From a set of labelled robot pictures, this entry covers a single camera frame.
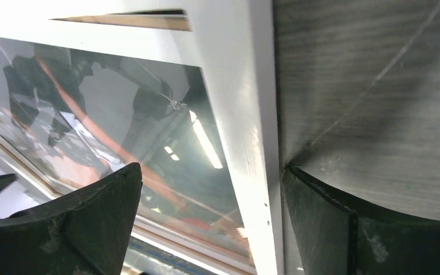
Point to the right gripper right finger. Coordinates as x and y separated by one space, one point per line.
339 233

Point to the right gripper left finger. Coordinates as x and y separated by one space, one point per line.
84 232

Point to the colour photo print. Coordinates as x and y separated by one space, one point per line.
78 116

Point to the white wooden photo frame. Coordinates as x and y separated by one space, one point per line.
232 43

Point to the brown backing board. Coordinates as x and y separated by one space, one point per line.
170 22

